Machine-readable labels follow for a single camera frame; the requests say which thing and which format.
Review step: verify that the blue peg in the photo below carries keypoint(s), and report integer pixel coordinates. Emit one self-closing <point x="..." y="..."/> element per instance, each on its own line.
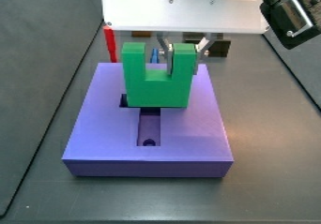
<point x="154" y="57"/>

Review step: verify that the purple board with cross slot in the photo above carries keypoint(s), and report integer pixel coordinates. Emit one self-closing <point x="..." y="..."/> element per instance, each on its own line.
<point x="103" y="147"/>

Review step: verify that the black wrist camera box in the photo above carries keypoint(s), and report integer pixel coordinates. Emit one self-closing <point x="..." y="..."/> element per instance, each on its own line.
<point x="294" y="20"/>

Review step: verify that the brown T-shaped block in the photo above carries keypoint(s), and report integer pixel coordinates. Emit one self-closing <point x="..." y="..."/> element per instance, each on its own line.
<point x="140" y="34"/>

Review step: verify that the red cylinder peg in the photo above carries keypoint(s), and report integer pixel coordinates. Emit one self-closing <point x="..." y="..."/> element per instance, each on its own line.
<point x="111" y="45"/>

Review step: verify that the green U-shaped block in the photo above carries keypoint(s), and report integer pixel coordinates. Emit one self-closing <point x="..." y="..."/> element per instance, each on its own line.
<point x="150" y="85"/>

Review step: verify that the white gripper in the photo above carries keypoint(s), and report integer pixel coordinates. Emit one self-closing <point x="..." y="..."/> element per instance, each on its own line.
<point x="209" y="16"/>

